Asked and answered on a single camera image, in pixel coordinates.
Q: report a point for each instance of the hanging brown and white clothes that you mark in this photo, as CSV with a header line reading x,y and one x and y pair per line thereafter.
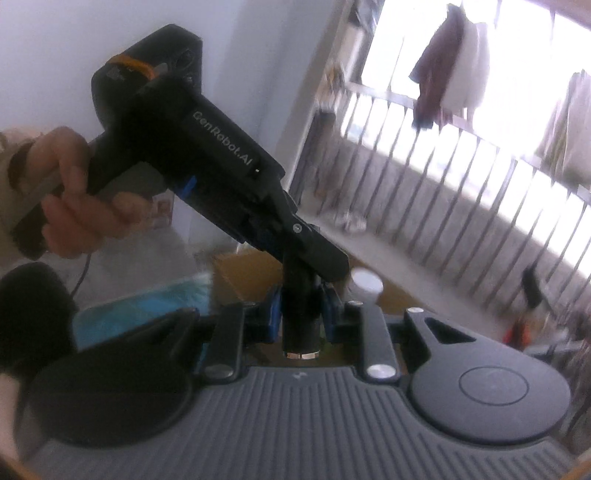
x,y
452,72

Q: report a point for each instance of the person's left hand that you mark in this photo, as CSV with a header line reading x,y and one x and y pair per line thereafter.
x,y
76,222

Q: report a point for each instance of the hanging green clothes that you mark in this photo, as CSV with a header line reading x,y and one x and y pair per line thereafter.
x,y
565,148

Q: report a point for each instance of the white sneakers pair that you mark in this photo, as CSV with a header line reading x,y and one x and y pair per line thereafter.
x,y
350,222

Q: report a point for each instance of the white cylindrical bottle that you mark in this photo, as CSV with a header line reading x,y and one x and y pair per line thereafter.
x,y
365,285

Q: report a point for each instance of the metal balcony railing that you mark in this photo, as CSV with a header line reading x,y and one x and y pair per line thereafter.
x,y
446,199

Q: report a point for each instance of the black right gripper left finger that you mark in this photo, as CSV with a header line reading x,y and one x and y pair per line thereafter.
x,y
184,323

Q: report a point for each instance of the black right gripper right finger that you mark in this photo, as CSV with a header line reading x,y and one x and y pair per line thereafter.
x,y
387,347

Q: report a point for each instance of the brown cardboard box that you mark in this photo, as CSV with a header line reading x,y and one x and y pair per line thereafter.
x,y
247,276

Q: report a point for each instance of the folding wheelchair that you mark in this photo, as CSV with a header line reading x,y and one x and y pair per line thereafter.
x,y
558,335

